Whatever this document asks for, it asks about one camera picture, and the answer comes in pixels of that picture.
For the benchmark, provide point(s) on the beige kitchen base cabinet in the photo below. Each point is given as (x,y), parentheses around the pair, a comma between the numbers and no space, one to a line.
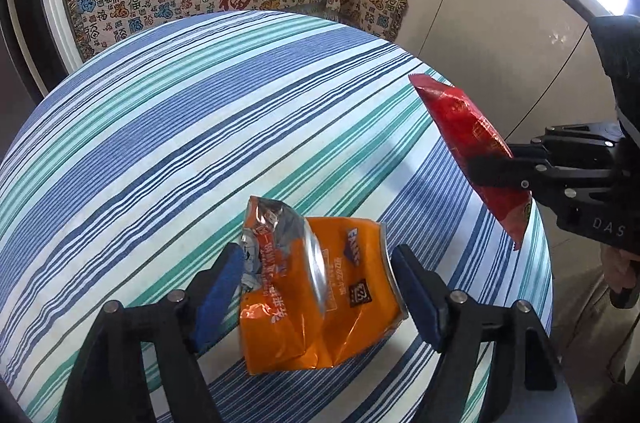
(500,3)

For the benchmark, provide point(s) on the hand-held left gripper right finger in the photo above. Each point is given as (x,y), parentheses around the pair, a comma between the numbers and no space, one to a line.
(415,293)

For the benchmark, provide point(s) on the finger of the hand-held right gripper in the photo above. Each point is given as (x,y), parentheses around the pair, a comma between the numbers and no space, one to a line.
(575,138)
(500,173)

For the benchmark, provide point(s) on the person's right hand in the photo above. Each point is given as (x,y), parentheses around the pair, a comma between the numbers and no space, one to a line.
(617,268)

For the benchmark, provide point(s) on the orange snack packet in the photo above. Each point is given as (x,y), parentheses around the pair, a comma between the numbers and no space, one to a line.
(350,293)

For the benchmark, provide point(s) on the round table striped tablecloth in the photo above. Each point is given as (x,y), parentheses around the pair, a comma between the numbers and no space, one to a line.
(200,128)

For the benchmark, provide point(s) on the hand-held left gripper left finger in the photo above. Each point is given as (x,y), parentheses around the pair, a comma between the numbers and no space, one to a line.
(217,298)

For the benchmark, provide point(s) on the red snack packet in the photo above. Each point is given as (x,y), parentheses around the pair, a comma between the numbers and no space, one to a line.
(465,128)

